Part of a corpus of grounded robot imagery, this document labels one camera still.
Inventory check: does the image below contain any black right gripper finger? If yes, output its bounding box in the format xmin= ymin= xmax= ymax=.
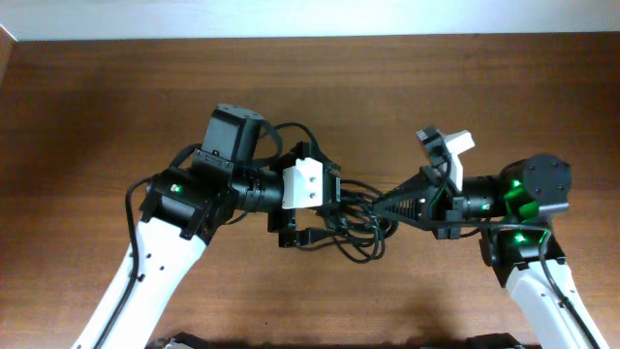
xmin=375 ymin=206 xmax=433 ymax=231
xmin=373 ymin=173 xmax=429 ymax=208

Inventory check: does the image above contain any black cable bundle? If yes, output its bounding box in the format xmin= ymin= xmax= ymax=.
xmin=299 ymin=178 xmax=401 ymax=265

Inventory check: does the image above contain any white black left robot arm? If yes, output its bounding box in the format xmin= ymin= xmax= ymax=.
xmin=74 ymin=104 xmax=342 ymax=348

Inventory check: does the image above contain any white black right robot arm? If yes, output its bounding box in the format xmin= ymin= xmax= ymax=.
xmin=373 ymin=154 xmax=607 ymax=348

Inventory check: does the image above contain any black left camera cable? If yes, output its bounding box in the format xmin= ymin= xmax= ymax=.
xmin=89 ymin=121 xmax=321 ymax=349

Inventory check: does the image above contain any black camera cable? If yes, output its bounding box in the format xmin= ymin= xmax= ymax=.
xmin=89 ymin=121 xmax=321 ymax=349
xmin=416 ymin=144 xmax=605 ymax=349

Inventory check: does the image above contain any black right camera cable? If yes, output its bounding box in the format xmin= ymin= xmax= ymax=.
xmin=416 ymin=144 xmax=605 ymax=349

